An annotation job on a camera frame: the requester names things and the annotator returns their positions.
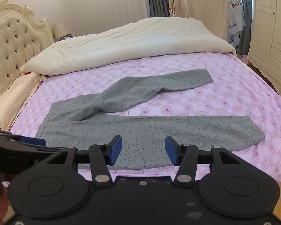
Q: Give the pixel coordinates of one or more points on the grey fleece pants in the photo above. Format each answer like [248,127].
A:
[142,131]

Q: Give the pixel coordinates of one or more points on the cream satin pillow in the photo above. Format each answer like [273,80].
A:
[11,98]

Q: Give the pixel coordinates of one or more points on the purple patterned bed sheet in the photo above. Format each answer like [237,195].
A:
[201,103]

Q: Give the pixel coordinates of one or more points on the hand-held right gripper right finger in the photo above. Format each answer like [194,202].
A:
[171,150]

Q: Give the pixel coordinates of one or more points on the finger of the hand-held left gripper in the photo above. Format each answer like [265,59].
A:
[34,142]

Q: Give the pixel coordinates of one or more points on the cream tufted headboard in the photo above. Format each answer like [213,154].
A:
[11,42]

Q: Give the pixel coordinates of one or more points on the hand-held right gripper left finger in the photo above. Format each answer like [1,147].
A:
[115,150]

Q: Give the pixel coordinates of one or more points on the cream hanging cloth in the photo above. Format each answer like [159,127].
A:
[201,0]

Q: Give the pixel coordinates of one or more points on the white printed hanging cloth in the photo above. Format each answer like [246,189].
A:
[235,11]

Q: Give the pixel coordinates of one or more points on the cream wardrobe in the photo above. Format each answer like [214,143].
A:
[271,28]

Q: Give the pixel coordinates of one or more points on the cream duvet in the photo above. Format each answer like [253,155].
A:
[131,42]

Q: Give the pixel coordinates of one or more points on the bedside lamp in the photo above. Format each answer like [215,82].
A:
[59,30]

